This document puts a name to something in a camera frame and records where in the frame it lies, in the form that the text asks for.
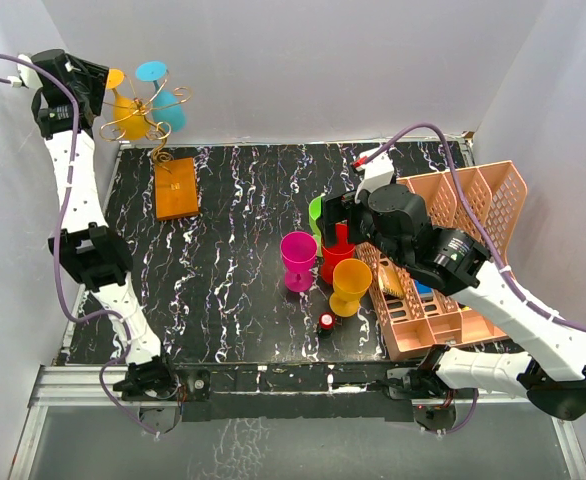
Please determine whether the red wine glass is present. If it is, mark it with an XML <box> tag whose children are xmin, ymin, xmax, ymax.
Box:
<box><xmin>320</xmin><ymin>223</ymin><xmax>355</xmax><ymax>285</ymax></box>

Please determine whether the orange wooden rack base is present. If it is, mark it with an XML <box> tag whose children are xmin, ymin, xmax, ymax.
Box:
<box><xmin>154</xmin><ymin>157</ymin><xmax>199</xmax><ymax>221</ymax></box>

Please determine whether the red black push button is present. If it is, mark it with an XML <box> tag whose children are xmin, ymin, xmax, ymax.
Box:
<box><xmin>316</xmin><ymin>312</ymin><xmax>335</xmax><ymax>339</ymax></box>

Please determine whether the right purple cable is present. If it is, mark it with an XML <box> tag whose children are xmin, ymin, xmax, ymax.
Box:
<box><xmin>367</xmin><ymin>121</ymin><xmax>586</xmax><ymax>436</ymax></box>

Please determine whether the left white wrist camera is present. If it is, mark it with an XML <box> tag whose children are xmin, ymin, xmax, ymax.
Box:
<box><xmin>8</xmin><ymin>54</ymin><xmax>42</xmax><ymax>90</ymax></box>

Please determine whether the orange wine glass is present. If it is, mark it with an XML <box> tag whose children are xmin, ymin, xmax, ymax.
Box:
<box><xmin>329</xmin><ymin>258</ymin><xmax>372</xmax><ymax>317</ymax></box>
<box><xmin>106</xmin><ymin>68</ymin><xmax>148</xmax><ymax>141</ymax></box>

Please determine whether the gold wire glass rack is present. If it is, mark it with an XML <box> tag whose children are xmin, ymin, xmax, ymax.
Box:
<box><xmin>99</xmin><ymin>73</ymin><xmax>174</xmax><ymax>166</ymax></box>

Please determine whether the teal wine glass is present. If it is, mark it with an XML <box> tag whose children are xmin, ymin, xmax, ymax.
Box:
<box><xmin>135</xmin><ymin>60</ymin><xmax>192</xmax><ymax>133</ymax></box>

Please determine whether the magenta wine glass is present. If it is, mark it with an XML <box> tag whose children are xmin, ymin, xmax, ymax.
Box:
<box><xmin>280</xmin><ymin>231</ymin><xmax>317</xmax><ymax>293</ymax></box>

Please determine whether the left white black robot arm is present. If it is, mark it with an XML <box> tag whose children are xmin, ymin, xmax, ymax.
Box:
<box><xmin>30</xmin><ymin>49</ymin><xmax>180</xmax><ymax>399</ymax></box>

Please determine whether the blue white box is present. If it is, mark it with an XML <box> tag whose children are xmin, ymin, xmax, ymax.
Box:
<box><xmin>414</xmin><ymin>281</ymin><xmax>433</xmax><ymax>296</ymax></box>

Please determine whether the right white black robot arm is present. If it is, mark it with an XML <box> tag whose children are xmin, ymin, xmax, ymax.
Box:
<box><xmin>317</xmin><ymin>183</ymin><xmax>586</xmax><ymax>421</ymax></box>

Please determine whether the yellow book in organizer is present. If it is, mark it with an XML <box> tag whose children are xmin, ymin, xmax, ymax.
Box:
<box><xmin>377</xmin><ymin>263</ymin><xmax>405</xmax><ymax>299</ymax></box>

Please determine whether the green wine glass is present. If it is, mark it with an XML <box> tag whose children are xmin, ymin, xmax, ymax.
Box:
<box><xmin>308</xmin><ymin>194</ymin><xmax>323</xmax><ymax>257</ymax></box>

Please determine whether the pink plastic file organizer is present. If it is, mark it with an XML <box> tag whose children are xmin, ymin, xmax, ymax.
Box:
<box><xmin>356</xmin><ymin>161</ymin><xmax>527</xmax><ymax>361</ymax></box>

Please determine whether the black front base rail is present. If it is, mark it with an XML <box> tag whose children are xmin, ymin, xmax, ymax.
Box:
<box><xmin>162</xmin><ymin>360</ymin><xmax>454</xmax><ymax>424</ymax></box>

